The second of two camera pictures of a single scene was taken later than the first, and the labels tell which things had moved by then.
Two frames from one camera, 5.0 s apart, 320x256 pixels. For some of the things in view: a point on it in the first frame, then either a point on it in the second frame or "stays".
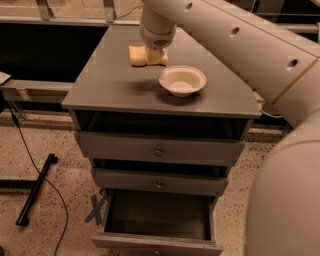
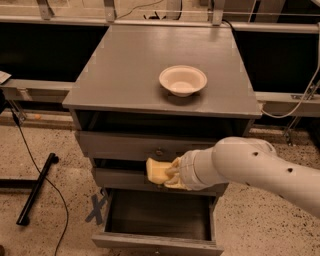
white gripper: (156, 39) → (187, 170)
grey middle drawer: (194, 182) stays
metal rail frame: (35, 90) stays
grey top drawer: (160, 149) stays
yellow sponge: (137, 55) → (155, 170)
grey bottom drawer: (155, 223) stays
